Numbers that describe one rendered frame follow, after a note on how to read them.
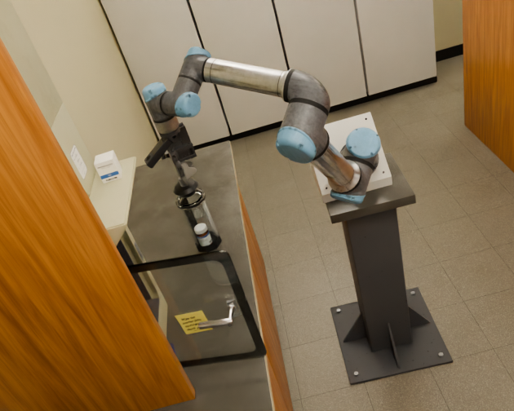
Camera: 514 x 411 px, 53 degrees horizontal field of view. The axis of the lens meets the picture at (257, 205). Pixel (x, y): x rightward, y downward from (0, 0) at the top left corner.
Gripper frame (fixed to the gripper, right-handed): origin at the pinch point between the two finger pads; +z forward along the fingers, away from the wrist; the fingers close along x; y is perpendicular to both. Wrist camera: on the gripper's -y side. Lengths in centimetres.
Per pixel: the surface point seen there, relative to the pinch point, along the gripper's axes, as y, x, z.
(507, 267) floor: 140, -4, 124
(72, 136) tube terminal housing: -24, -27, -40
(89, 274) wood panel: -31, -60, -22
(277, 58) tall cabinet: 123, 229, 60
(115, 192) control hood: -19, -40, -27
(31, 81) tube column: -25, -33, -58
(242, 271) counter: 5.7, -22.5, 29.7
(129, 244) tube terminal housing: -24.2, -20.9, 1.1
